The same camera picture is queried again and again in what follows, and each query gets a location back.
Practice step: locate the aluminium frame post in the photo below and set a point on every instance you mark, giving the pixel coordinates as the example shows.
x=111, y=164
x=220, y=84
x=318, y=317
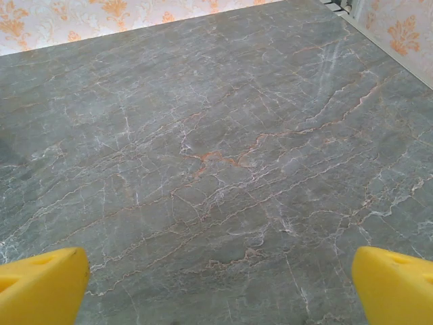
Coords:
x=359, y=7

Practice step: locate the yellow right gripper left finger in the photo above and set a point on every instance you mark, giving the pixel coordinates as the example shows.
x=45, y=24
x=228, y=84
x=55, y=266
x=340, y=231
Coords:
x=40, y=287

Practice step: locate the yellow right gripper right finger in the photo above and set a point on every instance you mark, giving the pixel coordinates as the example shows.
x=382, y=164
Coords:
x=395, y=291

